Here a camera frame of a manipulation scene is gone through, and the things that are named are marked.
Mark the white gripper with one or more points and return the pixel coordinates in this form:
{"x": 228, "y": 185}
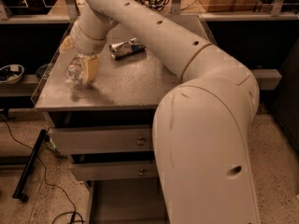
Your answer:
{"x": 84, "y": 43}

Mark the clear plastic water bottle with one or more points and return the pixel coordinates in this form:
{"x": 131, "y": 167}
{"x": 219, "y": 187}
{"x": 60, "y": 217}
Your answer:
{"x": 77, "y": 69}

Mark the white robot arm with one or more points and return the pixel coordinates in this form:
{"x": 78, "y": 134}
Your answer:
{"x": 200, "y": 128}

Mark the grey drawer cabinet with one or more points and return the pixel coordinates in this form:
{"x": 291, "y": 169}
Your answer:
{"x": 125, "y": 92}

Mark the top grey drawer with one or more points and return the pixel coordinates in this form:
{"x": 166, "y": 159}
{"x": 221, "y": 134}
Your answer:
{"x": 104, "y": 139}

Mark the grey drawer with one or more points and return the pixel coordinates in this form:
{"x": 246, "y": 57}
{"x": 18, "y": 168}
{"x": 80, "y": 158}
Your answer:
{"x": 104, "y": 139}
{"x": 126, "y": 201}
{"x": 114, "y": 170}

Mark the middle grey drawer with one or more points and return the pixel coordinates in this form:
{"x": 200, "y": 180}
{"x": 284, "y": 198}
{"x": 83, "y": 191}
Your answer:
{"x": 114, "y": 170}

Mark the bottom grey drawer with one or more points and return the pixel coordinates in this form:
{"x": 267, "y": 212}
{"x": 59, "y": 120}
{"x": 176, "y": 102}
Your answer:
{"x": 126, "y": 201}

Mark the crushed silver can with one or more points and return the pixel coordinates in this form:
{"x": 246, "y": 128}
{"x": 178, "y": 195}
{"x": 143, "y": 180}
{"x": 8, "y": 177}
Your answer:
{"x": 126, "y": 47}

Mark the dark round bowl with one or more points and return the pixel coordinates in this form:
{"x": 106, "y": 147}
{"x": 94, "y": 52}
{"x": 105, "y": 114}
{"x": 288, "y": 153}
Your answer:
{"x": 43, "y": 72}

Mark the white bowl with items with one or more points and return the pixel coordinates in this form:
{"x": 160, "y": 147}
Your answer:
{"x": 11, "y": 74}

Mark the black bar on floor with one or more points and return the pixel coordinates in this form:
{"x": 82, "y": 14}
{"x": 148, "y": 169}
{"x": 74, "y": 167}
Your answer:
{"x": 18, "y": 192}

